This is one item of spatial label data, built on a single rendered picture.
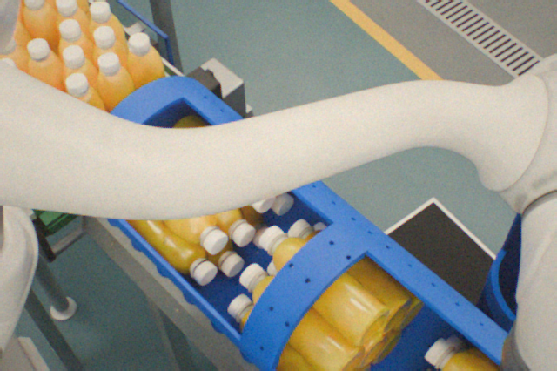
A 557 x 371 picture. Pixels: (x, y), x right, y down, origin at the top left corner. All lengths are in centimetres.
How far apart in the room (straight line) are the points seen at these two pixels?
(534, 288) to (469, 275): 175
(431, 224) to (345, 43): 96
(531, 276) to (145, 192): 29
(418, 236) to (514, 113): 175
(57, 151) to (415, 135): 27
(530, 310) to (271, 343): 56
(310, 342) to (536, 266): 58
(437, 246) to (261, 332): 133
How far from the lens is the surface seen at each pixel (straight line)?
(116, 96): 153
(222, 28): 314
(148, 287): 149
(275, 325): 108
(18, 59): 162
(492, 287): 179
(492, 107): 63
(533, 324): 60
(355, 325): 107
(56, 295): 237
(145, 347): 239
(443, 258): 235
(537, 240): 61
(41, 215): 158
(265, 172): 52
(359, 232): 112
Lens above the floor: 217
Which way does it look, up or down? 56 degrees down
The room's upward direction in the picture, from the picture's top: 2 degrees counter-clockwise
